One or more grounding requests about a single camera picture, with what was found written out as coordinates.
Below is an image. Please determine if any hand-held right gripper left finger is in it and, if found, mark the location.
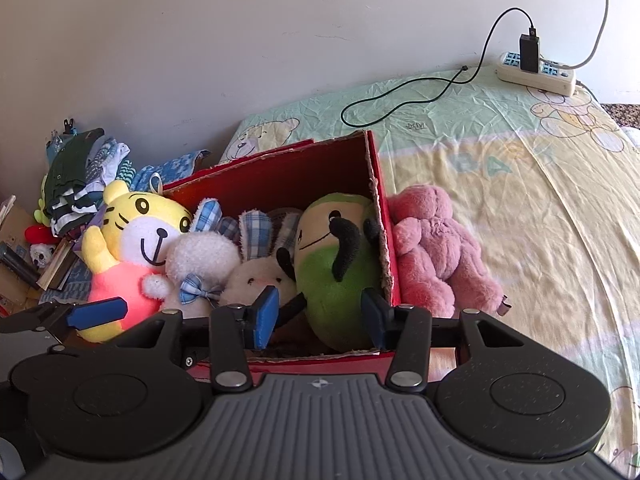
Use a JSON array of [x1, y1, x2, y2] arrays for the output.
[[106, 285, 281, 395]]

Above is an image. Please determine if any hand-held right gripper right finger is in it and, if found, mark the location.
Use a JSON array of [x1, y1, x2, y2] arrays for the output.
[[361, 287, 526, 392]]

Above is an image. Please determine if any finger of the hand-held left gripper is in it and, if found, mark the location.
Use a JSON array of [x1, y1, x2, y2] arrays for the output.
[[0, 297, 129, 345]]

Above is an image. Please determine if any beige rabbit plush toy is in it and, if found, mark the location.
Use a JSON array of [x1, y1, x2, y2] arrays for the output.
[[219, 208, 304, 312]]

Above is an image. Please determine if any green plush toy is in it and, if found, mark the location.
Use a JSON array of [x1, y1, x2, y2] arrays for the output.
[[275, 192, 384, 354]]

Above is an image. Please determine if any red cardboard box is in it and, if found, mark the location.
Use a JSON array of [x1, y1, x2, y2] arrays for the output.
[[161, 129, 464, 387]]

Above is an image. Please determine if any yellow tiger plush toy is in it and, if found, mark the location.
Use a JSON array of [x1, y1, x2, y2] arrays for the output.
[[80, 180, 194, 344]]

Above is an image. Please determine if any small white plush dog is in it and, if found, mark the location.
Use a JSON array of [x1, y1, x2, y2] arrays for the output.
[[28, 242, 57, 267]]

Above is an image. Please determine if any black cylinder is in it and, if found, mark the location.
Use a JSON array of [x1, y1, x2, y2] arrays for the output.
[[0, 241, 42, 289]]

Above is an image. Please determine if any pink plush bear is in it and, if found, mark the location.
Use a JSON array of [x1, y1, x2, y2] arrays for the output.
[[387, 185, 511, 319]]

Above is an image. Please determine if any white rabbit plush toy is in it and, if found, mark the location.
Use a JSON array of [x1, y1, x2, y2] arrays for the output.
[[140, 197, 242, 314]]

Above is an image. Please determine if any brown cardboard box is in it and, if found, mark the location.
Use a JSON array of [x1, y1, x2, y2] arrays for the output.
[[0, 202, 97, 312]]

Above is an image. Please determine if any dark green garment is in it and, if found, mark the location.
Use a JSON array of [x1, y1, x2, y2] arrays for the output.
[[42, 128, 106, 217]]

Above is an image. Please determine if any pile of striped clothes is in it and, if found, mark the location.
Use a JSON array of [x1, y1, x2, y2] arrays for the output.
[[50, 137, 137, 237]]

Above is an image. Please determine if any blue patterned cloth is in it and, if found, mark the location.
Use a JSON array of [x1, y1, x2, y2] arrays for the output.
[[130, 148, 212, 194]]

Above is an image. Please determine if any white power strip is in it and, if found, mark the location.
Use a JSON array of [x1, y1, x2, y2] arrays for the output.
[[495, 51, 577, 98]]

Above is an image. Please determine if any black charger plug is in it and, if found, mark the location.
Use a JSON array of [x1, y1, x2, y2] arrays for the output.
[[518, 25, 541, 75]]

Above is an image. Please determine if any black charging cable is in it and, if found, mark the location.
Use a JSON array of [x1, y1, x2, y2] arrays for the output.
[[341, 7, 537, 129]]

